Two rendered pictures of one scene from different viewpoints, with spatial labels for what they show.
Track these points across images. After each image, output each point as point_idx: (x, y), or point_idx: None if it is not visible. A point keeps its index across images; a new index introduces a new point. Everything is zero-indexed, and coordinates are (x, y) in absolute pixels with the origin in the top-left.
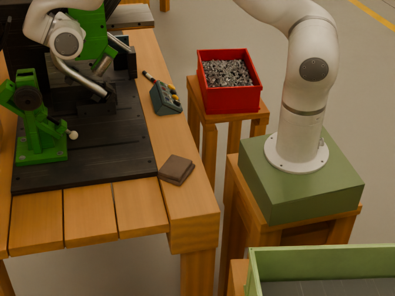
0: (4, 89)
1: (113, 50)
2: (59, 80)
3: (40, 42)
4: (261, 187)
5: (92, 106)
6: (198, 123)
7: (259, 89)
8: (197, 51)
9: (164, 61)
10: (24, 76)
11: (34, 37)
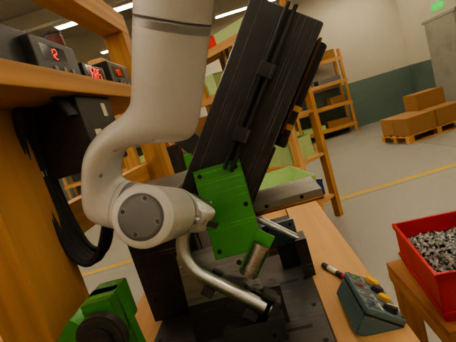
0: (67, 324)
1: (267, 235)
2: (199, 292)
3: (110, 226)
4: None
5: (248, 329)
6: (423, 332)
7: None
8: (393, 225)
9: (349, 246)
10: (100, 294)
11: (98, 217)
